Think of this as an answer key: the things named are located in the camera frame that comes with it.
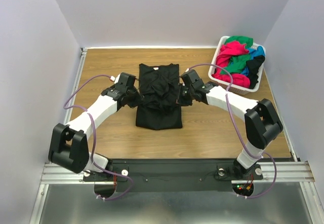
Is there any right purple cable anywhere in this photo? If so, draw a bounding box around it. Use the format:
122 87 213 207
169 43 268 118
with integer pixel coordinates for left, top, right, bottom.
184 63 278 200

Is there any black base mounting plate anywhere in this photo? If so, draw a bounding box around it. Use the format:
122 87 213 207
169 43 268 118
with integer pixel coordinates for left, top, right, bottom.
83 159 264 199

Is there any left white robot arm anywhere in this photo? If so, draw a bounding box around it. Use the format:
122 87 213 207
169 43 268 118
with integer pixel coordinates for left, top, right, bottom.
48 72 141 180

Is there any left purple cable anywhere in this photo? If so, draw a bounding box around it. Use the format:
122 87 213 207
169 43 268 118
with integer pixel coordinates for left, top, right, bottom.
62 74 134 201

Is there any purple cable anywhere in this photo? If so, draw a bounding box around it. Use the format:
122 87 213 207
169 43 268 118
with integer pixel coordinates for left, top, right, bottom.
184 63 278 200
62 74 134 201

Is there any black t shirt in basket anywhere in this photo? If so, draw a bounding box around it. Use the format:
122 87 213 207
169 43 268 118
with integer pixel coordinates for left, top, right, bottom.
246 56 265 89

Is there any pink t shirt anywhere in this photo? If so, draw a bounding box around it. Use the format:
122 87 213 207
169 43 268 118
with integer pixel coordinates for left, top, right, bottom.
216 41 251 88

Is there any blue t shirt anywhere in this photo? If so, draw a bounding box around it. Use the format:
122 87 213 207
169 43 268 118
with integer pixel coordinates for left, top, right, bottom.
241 46 265 77

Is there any green t shirt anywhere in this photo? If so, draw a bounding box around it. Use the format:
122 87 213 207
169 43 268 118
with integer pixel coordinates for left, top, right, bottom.
216 36 254 73

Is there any white plastic laundry basket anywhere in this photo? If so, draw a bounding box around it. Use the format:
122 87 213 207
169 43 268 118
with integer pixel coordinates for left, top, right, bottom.
211 36 265 95

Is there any black t shirt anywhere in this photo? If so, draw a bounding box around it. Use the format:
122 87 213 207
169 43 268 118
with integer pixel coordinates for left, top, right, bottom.
135 63 183 130
246 56 265 89

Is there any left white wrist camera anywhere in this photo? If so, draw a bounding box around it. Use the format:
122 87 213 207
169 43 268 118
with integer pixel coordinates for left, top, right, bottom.
109 74 121 84

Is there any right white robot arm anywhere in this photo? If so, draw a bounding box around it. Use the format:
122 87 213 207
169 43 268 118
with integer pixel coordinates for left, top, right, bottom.
181 69 284 178

